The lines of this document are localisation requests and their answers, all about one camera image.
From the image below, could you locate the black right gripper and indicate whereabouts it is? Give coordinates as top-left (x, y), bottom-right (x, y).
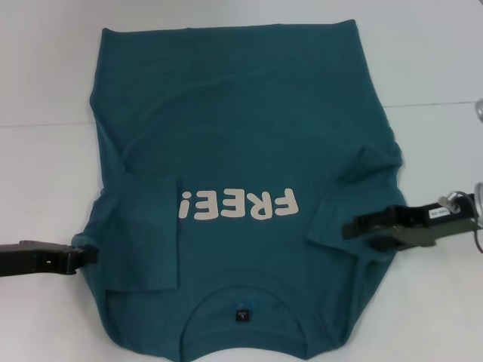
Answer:
top-left (341, 194), bottom-right (477, 252)

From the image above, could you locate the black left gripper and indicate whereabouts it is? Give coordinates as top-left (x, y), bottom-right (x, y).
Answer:
top-left (0, 240), bottom-right (98, 278)

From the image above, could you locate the teal blue printed t-shirt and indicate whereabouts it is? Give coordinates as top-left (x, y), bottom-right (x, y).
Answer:
top-left (71, 20), bottom-right (412, 362)

